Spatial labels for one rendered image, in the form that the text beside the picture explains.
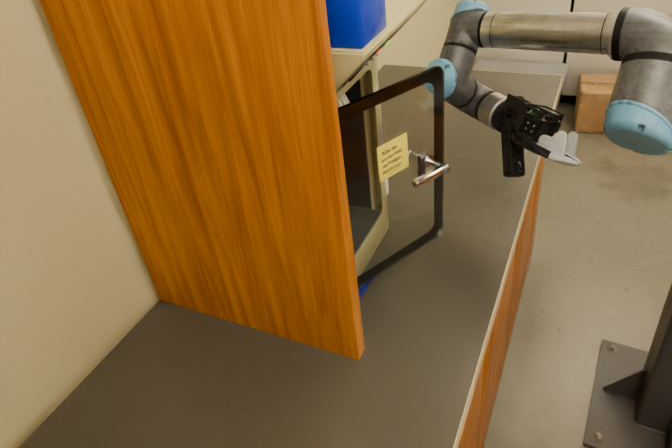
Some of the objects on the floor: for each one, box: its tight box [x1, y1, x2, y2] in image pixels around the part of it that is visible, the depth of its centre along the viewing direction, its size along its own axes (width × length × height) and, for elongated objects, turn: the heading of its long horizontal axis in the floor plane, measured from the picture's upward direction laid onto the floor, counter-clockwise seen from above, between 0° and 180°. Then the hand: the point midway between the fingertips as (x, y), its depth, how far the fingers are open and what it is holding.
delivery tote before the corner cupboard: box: [472, 58, 569, 113], centre depth 366 cm, size 61×44×33 cm
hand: (572, 164), depth 105 cm, fingers closed
